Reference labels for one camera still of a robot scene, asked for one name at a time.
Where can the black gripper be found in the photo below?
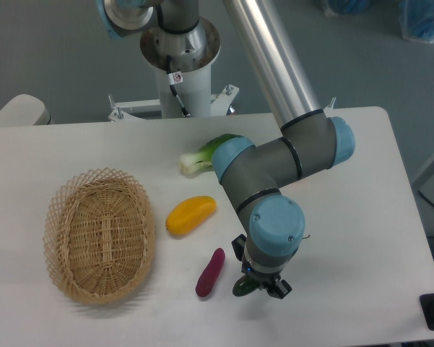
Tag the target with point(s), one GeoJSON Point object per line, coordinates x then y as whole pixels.
{"type": "Point", "coordinates": [261, 266]}

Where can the green cucumber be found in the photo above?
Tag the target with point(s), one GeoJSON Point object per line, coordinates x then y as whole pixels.
{"type": "Point", "coordinates": [244, 286]}

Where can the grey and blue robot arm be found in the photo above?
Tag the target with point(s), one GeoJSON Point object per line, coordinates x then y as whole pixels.
{"type": "Point", "coordinates": [251, 175]}

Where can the purple sweet potato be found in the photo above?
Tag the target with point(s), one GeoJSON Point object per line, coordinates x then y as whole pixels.
{"type": "Point", "coordinates": [210, 274]}

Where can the yellow mango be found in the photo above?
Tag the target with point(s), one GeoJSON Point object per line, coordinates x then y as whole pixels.
{"type": "Point", "coordinates": [189, 214]}

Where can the green bok choy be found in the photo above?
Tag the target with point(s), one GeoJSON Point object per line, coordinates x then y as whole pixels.
{"type": "Point", "coordinates": [191, 163]}

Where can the woven wicker basket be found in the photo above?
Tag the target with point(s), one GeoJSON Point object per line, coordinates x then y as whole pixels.
{"type": "Point", "coordinates": [99, 239]}

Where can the blue plastic bag middle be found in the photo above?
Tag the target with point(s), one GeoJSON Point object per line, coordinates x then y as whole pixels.
{"type": "Point", "coordinates": [340, 8]}

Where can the blue plastic bag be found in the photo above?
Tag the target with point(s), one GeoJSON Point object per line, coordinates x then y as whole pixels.
{"type": "Point", "coordinates": [340, 8]}
{"type": "Point", "coordinates": [417, 20]}

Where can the white chair on left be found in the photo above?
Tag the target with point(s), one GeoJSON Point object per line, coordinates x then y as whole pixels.
{"type": "Point", "coordinates": [23, 111]}

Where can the blue plastic bag right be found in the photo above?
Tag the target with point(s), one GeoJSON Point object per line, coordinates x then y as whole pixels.
{"type": "Point", "coordinates": [417, 20]}

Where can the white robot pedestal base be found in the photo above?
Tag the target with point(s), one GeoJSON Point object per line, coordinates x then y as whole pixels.
{"type": "Point", "coordinates": [182, 66]}

